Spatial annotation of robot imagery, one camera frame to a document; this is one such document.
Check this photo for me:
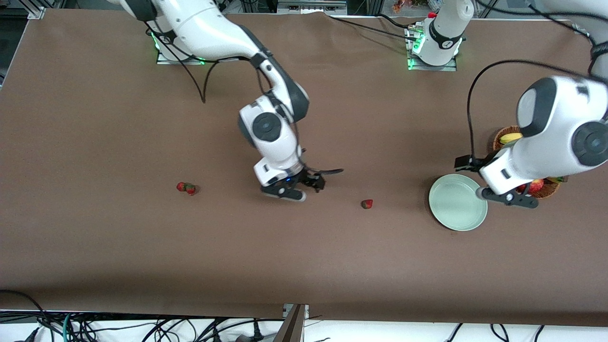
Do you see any black looped floor cable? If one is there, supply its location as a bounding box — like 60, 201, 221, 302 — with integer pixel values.
0, 289, 65, 342

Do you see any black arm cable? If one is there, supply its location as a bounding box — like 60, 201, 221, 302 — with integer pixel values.
152, 28, 344, 175
467, 59, 594, 160

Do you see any brown table cover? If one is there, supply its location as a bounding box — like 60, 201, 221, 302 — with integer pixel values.
0, 9, 608, 327

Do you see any metal table leg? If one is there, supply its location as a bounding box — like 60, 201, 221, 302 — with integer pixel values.
273, 304, 309, 342

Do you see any short black table cable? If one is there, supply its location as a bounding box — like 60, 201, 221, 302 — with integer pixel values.
378, 13, 411, 29

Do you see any long black table cable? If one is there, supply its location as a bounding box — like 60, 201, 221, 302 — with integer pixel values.
328, 16, 418, 39

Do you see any brown wicker basket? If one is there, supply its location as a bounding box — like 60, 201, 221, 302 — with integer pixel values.
493, 125, 562, 200

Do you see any pale green round plate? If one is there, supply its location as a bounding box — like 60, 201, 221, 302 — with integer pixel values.
428, 174, 488, 232

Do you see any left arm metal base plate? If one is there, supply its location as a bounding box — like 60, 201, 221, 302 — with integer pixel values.
407, 24, 457, 72

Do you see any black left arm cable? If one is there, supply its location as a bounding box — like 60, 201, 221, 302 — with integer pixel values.
467, 59, 594, 160

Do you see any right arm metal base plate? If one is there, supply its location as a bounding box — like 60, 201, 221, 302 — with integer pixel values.
157, 45, 206, 66

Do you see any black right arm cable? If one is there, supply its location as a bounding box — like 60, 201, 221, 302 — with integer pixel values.
152, 28, 344, 175

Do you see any grey metal box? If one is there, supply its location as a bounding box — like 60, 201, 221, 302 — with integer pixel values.
278, 0, 347, 14

